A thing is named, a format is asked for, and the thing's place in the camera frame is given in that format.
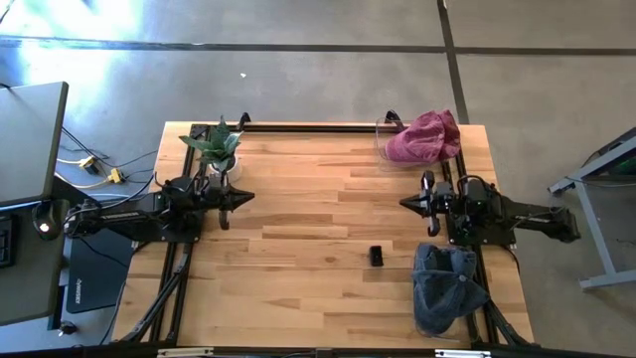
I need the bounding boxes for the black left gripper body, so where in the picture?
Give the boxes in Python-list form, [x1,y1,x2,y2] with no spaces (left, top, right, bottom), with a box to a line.
[198,171,233,232]

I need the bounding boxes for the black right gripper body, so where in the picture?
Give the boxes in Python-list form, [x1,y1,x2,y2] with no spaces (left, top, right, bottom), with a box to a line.
[421,171,456,239]

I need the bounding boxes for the blue denim baseball cap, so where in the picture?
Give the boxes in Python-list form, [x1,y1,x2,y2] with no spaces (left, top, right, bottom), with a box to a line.
[410,268,491,337]

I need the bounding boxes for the green plant in white pot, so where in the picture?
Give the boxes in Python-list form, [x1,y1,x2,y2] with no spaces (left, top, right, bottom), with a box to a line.
[178,116,244,184]

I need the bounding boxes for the clear plastic bin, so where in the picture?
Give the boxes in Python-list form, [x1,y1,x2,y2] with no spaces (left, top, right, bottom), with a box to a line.
[410,246,491,349]
[375,114,463,173]

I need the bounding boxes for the black closed laptop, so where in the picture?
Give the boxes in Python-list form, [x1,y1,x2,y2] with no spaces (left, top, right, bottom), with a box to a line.
[66,233,135,315]

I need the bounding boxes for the black diagonal support beam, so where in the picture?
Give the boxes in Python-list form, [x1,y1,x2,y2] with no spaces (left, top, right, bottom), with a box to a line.
[52,176,100,215]

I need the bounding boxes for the grey metal table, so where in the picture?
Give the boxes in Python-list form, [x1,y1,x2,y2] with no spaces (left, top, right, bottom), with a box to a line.
[548,126,636,292]

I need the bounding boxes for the black computer mouse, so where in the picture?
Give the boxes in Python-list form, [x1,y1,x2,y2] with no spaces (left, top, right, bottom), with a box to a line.
[32,201,64,243]

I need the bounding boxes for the grey raised desk top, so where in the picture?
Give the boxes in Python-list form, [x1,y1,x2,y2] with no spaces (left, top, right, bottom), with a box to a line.
[0,82,70,209]

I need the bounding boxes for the black gantry bar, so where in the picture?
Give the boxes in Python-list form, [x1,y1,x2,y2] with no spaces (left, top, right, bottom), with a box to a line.
[0,341,636,358]

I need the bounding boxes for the grey desk surface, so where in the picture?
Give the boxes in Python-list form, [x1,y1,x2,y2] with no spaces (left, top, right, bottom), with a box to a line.
[0,198,71,328]

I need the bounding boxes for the black keyboard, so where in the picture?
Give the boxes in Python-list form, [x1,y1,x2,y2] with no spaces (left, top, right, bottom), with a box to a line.
[0,216,14,269]

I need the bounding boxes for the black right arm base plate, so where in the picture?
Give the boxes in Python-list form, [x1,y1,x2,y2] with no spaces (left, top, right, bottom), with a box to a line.
[444,213,518,248]

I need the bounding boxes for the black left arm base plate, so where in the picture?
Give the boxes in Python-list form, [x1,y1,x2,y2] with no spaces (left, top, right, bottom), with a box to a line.
[131,218,205,245]

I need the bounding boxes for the black aluminium table frame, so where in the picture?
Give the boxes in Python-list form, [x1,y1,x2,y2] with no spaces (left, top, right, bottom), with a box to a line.
[148,121,503,347]

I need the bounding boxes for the black diagonal frame brace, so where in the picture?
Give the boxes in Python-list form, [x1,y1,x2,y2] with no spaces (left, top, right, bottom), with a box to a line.
[121,243,195,344]
[474,277,532,347]

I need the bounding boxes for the black floor cable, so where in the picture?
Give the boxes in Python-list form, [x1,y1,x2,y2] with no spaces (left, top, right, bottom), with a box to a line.
[62,126,160,173]

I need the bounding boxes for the silver metal bracket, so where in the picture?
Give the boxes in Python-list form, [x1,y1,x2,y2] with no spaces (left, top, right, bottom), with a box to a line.
[434,349,493,358]
[157,347,215,358]

